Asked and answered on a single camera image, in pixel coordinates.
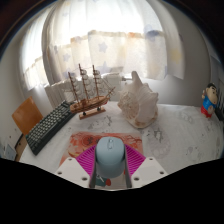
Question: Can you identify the white star-print curtain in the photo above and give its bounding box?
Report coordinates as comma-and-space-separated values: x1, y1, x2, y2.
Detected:
19, 0, 186, 91

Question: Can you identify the wooden sailing ship model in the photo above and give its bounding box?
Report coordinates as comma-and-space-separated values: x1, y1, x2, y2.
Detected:
67, 63, 116, 120

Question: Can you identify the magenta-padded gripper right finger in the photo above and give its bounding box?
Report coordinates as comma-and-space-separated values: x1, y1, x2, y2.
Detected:
123, 143, 168, 188

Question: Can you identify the black keyboard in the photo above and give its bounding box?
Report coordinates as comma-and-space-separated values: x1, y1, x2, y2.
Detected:
25, 100, 77, 157

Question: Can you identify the large white conch shell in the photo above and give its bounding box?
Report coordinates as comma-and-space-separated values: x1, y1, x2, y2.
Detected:
117, 70, 160, 129

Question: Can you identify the orange wooden chair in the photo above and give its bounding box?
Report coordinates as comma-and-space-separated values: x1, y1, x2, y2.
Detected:
11, 96, 44, 163

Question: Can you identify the light blue computer mouse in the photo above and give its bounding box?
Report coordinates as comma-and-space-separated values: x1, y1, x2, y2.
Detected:
94, 136, 127, 179

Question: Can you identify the white printed tablecloth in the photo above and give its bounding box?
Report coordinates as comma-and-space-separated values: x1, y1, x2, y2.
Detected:
18, 101, 224, 192

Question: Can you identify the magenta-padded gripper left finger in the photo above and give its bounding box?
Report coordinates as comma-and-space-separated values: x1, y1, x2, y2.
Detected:
54, 144, 98, 188

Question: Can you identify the cartoon boy figure clock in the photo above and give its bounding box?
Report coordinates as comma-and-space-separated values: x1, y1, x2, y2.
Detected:
200, 82, 219, 119

